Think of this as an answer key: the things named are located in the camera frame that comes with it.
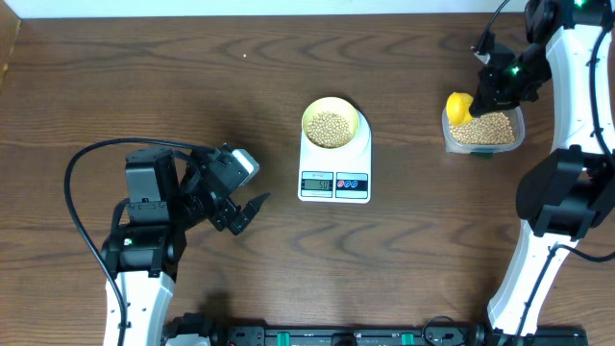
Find yellow plastic measuring scoop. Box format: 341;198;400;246
446;92;474;127

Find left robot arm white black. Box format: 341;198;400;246
102;146;268;345

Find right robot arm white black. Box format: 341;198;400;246
469;0;614;345

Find white digital kitchen scale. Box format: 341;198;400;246
297;113;372;204

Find soybeans in yellow bowl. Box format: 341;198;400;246
305;111;353;149

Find pale yellow bowl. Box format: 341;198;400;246
302;97;359;145

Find clear container of soybeans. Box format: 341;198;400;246
442;108;526;154

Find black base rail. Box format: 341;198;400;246
160;313;589;346

